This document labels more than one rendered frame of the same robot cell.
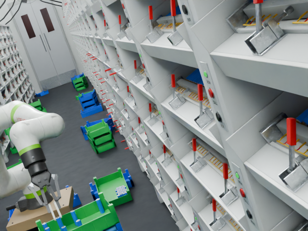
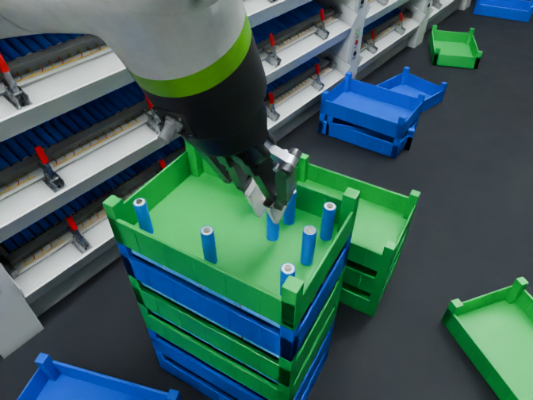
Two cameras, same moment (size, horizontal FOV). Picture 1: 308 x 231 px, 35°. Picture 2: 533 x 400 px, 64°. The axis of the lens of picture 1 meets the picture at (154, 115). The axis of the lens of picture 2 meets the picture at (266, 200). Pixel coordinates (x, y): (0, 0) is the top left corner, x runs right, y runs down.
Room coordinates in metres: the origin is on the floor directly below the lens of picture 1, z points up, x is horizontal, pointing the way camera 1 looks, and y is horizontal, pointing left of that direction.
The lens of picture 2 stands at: (2.15, 0.78, 0.87)
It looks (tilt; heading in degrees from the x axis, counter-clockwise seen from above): 42 degrees down; 225
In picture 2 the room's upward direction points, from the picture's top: straight up
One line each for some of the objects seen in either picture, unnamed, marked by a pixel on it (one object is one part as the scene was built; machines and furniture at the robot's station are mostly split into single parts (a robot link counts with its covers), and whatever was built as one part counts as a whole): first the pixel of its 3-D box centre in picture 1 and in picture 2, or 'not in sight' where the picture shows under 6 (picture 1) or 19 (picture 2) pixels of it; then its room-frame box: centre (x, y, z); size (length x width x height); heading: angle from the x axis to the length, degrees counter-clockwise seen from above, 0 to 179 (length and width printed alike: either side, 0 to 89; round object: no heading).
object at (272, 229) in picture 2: (60, 224); (273, 221); (1.86, 0.49, 0.46); 0.02 x 0.02 x 0.06
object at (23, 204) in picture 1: (29, 201); not in sight; (2.62, 0.81, 0.36); 0.26 x 0.15 x 0.06; 84
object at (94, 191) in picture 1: (111, 184); not in sight; (3.38, 0.45, 0.04); 0.30 x 0.20 x 0.08; 97
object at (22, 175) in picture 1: (28, 179); not in sight; (2.61, 0.77, 0.48); 0.16 x 0.13 x 0.19; 121
